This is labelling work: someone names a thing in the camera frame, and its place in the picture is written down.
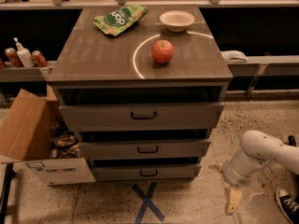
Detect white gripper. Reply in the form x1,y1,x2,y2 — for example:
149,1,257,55
208,160,249,216

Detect grey bottom drawer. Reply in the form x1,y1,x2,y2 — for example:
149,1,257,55
91,163,201,181

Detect grey drawer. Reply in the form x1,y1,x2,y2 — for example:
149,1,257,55
59,102,224,132
91,163,201,181
79,139,210,160

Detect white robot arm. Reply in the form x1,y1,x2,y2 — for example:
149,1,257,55
209,130,299,215

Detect grey middle drawer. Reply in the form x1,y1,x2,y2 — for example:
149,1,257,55
79,139,210,160

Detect grey drawer cabinet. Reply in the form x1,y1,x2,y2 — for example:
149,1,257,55
48,6,232,169

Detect grey top drawer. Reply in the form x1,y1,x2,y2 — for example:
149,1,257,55
59,102,224,132

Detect black sneaker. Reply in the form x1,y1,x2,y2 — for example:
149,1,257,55
275,189,299,224

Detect black pole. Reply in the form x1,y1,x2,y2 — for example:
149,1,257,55
288,135,296,147

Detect white folded cloth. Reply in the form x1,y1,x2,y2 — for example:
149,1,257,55
221,50,248,63

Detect red apple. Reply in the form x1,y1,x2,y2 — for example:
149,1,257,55
151,40,174,63

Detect snack packets in box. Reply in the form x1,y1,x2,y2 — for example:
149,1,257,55
49,131,79,159

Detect white paper bowl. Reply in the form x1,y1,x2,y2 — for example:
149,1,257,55
160,10,195,32

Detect green chip bag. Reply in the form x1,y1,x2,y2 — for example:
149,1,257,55
93,5,149,36

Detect cardboard box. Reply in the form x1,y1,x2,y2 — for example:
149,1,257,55
0,90,95,186

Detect black stand left edge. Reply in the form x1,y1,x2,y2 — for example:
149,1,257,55
0,163,14,224

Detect red soda can right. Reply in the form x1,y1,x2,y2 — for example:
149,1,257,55
32,50,48,67

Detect red soda can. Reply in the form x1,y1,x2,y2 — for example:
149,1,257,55
5,48,22,67
32,50,48,67

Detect white pump bottle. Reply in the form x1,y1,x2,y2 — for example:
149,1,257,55
14,37,35,68

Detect red soda can left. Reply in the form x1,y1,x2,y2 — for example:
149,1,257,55
5,48,22,67

